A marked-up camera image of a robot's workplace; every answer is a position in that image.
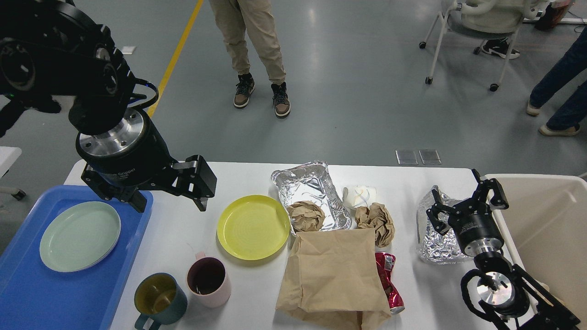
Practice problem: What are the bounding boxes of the metal floor plate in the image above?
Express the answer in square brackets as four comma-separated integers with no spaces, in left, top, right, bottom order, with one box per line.
[395,150,419,165]
[419,149,442,165]

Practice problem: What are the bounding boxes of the crumpled aluminium foil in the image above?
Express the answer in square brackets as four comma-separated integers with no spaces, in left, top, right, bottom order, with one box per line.
[416,192,472,264]

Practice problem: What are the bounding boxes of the white office chair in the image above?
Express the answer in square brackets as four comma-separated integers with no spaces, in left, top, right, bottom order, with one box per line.
[419,0,551,84]

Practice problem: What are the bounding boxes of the yellow plate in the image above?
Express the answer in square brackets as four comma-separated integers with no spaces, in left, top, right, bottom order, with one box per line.
[217,195,291,260]

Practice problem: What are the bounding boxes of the blue plastic tray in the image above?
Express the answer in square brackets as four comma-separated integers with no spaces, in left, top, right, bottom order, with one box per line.
[0,185,153,330]

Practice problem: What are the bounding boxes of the dark bag on floor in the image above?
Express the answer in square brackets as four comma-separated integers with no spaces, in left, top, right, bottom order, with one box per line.
[534,0,575,31]

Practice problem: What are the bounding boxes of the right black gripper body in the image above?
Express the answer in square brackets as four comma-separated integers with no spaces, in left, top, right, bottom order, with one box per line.
[449,200,504,256]

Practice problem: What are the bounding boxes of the crumpled brown paper ball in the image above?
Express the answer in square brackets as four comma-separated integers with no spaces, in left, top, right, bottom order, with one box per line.
[286,201,326,232]

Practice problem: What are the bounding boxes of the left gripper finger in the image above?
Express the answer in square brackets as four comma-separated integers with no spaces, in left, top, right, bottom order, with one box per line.
[81,164,147,213]
[156,155,217,212]

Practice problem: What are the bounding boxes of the pink mug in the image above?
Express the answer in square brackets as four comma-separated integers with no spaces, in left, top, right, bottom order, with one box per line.
[186,252,232,308]

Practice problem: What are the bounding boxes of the person in khaki trousers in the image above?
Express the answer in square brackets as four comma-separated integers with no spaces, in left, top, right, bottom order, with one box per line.
[209,0,291,119]

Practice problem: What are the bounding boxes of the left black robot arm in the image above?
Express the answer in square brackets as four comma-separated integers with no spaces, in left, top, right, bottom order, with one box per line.
[0,0,217,212]

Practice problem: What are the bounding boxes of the light green plate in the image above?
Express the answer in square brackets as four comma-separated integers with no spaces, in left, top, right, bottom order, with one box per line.
[39,201,122,272]

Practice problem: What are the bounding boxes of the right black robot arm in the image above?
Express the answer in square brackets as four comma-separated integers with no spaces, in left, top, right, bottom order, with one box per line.
[426,169,580,330]

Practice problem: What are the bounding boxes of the dark teal mug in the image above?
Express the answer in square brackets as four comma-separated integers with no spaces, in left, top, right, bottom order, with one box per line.
[134,272,188,330]

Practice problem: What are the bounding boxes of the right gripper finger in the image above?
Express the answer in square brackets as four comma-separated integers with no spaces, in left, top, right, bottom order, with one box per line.
[426,187,473,236]
[471,169,509,210]

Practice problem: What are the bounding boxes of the beige plastic bin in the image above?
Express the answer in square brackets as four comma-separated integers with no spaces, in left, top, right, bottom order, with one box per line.
[487,174,587,330]

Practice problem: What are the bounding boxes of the white side table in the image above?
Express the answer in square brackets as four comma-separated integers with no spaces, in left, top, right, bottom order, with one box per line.
[0,146,26,201]

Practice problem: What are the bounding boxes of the person in black sneakers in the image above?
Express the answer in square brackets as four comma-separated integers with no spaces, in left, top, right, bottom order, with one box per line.
[482,38,510,59]

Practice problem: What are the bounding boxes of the aluminium foil tray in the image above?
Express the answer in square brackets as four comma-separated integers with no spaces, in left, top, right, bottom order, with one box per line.
[271,160,353,231]

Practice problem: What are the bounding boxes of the brown paper bag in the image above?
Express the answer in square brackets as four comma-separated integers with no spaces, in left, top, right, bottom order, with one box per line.
[276,228,392,330]

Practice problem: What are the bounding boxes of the crushed red can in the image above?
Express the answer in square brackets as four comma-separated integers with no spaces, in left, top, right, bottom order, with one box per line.
[375,251,405,315]

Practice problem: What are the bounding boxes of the crumpled brown paper wad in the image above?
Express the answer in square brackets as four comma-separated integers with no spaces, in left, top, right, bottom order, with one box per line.
[355,203,396,248]

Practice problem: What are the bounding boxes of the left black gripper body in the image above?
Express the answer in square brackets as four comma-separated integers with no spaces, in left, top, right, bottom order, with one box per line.
[76,108,177,187]

